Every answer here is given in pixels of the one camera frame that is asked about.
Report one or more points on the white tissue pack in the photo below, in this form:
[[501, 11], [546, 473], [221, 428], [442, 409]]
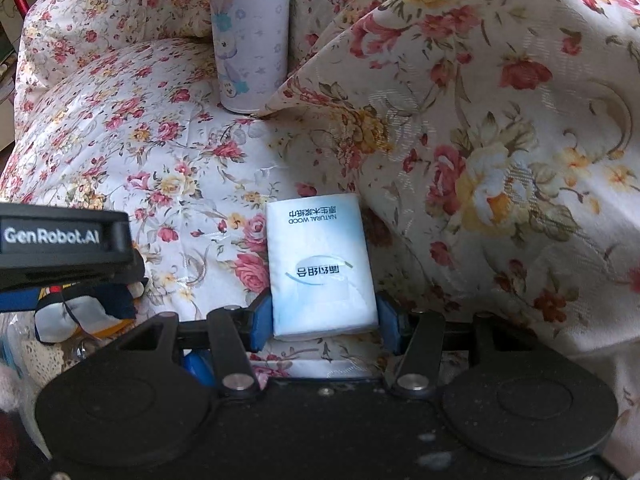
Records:
[[320, 270]]

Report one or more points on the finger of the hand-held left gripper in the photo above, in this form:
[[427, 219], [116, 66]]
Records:
[[75, 275]]

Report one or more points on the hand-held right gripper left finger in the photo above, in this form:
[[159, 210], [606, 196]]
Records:
[[262, 320]]

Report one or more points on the purple cartoon water bottle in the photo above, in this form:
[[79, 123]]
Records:
[[250, 35]]

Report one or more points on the floral sofa cover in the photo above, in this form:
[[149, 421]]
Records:
[[475, 135]]

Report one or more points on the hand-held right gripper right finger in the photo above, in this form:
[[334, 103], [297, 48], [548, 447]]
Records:
[[387, 325]]

